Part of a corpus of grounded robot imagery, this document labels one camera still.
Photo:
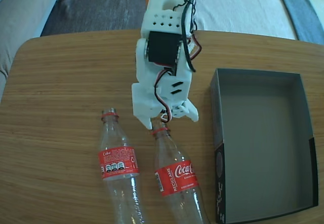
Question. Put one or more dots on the dark grey striped rug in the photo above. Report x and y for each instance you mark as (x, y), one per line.
(101, 6)

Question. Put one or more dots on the grey cardboard box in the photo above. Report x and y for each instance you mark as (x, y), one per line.
(263, 143)

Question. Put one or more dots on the clear bottle Coca-Cola logo label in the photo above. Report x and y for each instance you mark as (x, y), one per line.
(174, 178)

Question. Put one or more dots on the blue grey cushion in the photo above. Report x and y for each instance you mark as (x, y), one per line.
(303, 6)

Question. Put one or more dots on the clear bottle Coke nutrition label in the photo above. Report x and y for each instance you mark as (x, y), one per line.
(117, 163)

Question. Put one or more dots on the white cushion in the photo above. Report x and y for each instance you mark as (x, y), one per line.
(248, 11)

